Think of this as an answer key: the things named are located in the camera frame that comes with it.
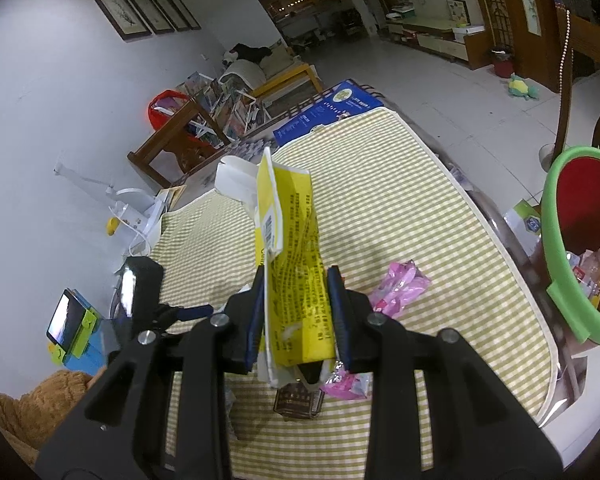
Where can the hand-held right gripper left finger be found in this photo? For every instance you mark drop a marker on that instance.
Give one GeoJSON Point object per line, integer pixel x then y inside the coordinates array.
{"type": "Point", "coordinates": [254, 320]}

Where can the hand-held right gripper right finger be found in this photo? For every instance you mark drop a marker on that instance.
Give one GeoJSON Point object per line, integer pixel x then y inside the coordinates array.
{"type": "Point", "coordinates": [337, 315]}

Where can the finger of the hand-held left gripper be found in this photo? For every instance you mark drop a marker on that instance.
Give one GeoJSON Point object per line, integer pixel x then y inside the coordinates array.
{"type": "Point", "coordinates": [192, 311]}

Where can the yellow snack packet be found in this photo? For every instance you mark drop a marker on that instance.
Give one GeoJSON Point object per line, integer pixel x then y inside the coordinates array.
{"type": "Point", "coordinates": [295, 240]}

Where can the red bin with green rim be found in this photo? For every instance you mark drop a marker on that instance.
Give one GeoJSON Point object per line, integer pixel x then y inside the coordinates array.
{"type": "Point", "coordinates": [580, 195]}

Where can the phone on green stand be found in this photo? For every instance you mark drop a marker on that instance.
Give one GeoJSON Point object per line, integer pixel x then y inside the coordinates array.
{"type": "Point", "coordinates": [87, 332]}

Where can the pink plastic wrapper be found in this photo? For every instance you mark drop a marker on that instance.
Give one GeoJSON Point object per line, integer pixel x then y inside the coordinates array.
{"type": "Point", "coordinates": [400, 285]}
{"type": "Point", "coordinates": [350, 385]}

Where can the blue box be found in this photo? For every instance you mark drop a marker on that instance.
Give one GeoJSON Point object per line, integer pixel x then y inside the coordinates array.
{"type": "Point", "coordinates": [87, 359]}

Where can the black smartphone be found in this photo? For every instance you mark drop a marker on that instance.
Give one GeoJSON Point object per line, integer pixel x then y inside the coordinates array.
{"type": "Point", "coordinates": [65, 317]}

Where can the yellow checked table cloth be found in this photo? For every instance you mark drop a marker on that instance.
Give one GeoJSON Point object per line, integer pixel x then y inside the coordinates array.
{"type": "Point", "coordinates": [405, 200]}

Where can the brown plush bear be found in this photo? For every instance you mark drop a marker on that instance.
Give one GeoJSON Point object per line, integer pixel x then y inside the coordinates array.
{"type": "Point", "coordinates": [40, 400]}

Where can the white plastic container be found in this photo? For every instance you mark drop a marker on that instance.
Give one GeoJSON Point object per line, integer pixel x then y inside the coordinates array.
{"type": "Point", "coordinates": [232, 175]}

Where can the dark wooden chair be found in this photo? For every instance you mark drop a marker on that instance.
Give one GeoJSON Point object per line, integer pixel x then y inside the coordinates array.
{"type": "Point", "coordinates": [155, 155]}

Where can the red bag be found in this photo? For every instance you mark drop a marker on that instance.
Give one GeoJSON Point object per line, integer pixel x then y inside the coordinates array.
{"type": "Point", "coordinates": [157, 115]}

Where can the blue book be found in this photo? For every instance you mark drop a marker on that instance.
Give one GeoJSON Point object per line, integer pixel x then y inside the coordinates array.
{"type": "Point", "coordinates": [325, 112]}

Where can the white magazine rack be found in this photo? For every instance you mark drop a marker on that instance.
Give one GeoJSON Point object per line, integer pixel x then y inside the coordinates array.
{"type": "Point", "coordinates": [220, 105]}

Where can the green white box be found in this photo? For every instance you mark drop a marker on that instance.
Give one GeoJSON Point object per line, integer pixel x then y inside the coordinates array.
{"type": "Point", "coordinates": [525, 222]}

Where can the wooden sofa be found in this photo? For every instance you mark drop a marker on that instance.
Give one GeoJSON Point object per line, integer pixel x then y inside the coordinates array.
{"type": "Point", "coordinates": [275, 67]}

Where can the grey round floor stand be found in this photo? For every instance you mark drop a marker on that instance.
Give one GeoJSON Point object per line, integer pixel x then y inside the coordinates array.
{"type": "Point", "coordinates": [547, 156]}

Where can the clear plastic bottle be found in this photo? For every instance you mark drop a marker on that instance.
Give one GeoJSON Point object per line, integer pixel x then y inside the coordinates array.
{"type": "Point", "coordinates": [597, 260]}

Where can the dark cloth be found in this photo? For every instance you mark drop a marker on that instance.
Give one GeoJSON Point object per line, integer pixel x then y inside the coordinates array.
{"type": "Point", "coordinates": [252, 52]}

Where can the green yellow plush toy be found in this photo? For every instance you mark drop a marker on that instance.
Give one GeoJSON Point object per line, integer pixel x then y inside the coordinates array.
{"type": "Point", "coordinates": [522, 87]}

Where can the television cabinet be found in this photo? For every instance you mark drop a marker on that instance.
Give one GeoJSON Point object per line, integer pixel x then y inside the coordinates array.
{"type": "Point", "coordinates": [440, 35]}

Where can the small red bucket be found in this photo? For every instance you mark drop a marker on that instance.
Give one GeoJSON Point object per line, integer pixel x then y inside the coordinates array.
{"type": "Point", "coordinates": [502, 65]}

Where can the carved wooden chair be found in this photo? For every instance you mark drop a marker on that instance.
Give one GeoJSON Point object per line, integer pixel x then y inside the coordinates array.
{"type": "Point", "coordinates": [565, 110]}

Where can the white flat box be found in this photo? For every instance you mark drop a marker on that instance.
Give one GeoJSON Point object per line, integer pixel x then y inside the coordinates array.
{"type": "Point", "coordinates": [470, 33]}

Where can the small framed picture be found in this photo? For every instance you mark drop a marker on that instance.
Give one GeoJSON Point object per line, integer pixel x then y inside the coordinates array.
{"type": "Point", "coordinates": [457, 11]}

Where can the wooden lattice partition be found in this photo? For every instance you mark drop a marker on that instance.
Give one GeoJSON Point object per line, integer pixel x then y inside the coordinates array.
{"type": "Point", "coordinates": [500, 25]}

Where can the flower picture panel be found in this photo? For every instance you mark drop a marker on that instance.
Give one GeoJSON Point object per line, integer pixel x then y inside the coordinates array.
{"type": "Point", "coordinates": [527, 6]}

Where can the framed wall picture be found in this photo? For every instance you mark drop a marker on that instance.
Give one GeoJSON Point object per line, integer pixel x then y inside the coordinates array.
{"type": "Point", "coordinates": [116, 7]}
{"type": "Point", "coordinates": [169, 7]}
{"type": "Point", "coordinates": [184, 9]}
{"type": "Point", "coordinates": [147, 7]}

